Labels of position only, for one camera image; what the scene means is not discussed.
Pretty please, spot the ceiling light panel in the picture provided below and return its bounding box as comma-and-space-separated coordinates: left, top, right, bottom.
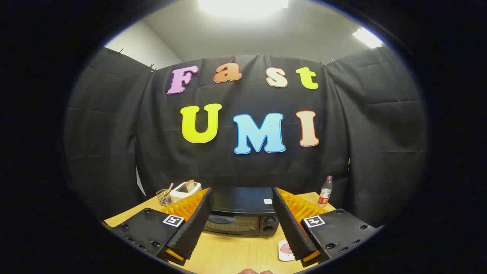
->
198, 0, 290, 18
352, 27, 384, 49

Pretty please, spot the white toaster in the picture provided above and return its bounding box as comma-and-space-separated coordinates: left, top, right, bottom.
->
170, 182, 202, 203

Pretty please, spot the white square plate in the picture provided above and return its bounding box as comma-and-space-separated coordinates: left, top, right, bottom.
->
278, 239, 296, 262

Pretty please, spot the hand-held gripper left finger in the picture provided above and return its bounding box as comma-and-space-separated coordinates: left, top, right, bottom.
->
110, 187, 214, 266

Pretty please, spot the black toaster oven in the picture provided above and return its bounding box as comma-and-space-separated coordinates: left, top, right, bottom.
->
203, 186, 282, 237

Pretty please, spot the wire mesh basket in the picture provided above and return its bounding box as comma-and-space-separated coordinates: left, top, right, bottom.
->
156, 188, 172, 206

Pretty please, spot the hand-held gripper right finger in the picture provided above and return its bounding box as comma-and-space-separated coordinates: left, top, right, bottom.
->
272, 187, 381, 268

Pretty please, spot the plastic bottle with red label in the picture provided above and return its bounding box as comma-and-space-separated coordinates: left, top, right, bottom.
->
318, 175, 333, 207

